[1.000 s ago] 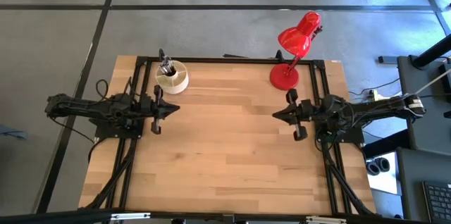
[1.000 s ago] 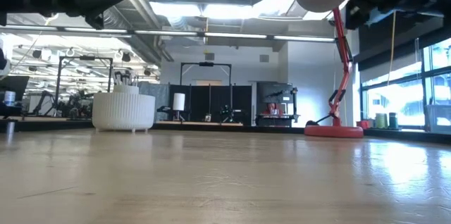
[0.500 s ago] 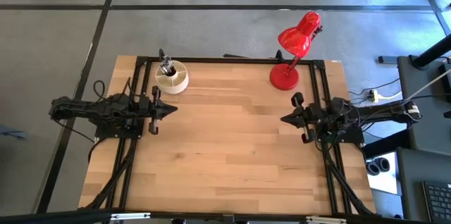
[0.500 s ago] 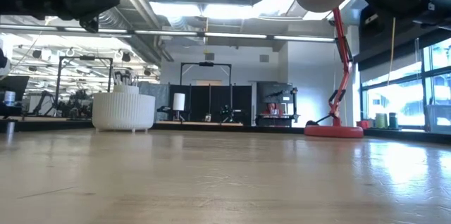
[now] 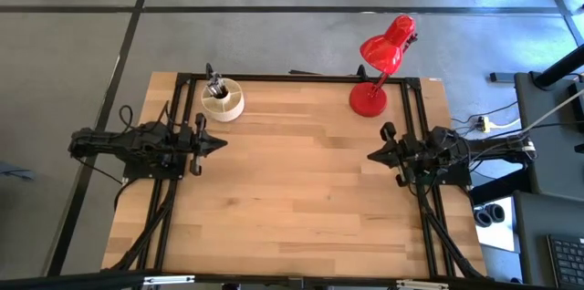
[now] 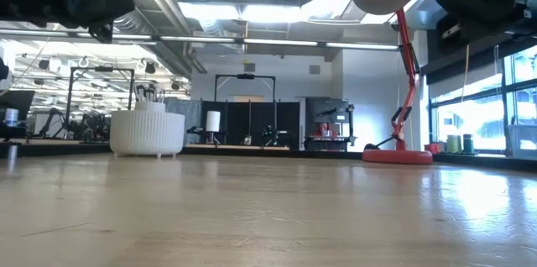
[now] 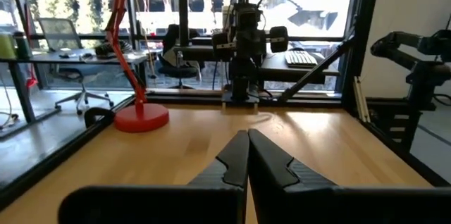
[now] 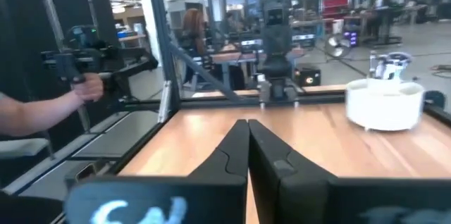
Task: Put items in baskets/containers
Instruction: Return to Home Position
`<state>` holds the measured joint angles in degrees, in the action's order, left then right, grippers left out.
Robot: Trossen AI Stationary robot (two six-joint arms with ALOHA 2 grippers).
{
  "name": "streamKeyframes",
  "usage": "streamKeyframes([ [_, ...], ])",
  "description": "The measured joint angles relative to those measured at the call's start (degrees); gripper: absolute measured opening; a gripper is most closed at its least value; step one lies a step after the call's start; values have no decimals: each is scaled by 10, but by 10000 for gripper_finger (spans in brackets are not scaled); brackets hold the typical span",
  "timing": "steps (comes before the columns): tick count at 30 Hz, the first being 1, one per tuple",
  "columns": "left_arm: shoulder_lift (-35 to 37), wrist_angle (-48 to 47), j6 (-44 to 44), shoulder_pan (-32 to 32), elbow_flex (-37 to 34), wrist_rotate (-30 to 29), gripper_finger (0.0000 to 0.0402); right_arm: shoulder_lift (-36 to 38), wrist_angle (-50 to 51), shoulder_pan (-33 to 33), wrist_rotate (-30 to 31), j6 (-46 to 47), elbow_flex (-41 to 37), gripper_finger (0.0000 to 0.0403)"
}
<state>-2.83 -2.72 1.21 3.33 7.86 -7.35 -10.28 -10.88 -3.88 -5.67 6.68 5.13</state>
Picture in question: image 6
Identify black desk monitor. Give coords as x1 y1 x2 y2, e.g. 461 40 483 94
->
0 89 37 122

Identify white ribbed round brush holder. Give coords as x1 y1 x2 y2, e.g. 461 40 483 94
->
109 100 186 160

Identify dark teal thread spool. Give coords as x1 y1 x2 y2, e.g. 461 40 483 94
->
461 133 476 155

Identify green thread spool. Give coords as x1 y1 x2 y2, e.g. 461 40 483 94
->
445 133 463 155

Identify white cup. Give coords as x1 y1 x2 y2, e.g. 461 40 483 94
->
4 107 20 128

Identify white cylinder on stand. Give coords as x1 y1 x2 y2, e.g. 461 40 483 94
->
204 110 222 145

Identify red desk lamp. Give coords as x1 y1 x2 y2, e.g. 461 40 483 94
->
351 0 435 166

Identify person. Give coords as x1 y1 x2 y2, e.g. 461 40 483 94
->
311 121 337 139

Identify black rig frame with lights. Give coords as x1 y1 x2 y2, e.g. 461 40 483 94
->
65 65 136 142

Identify black robot station frame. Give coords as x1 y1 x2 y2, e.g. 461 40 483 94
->
213 72 278 147

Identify black wall monitor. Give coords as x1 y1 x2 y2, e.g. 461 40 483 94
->
305 97 356 125

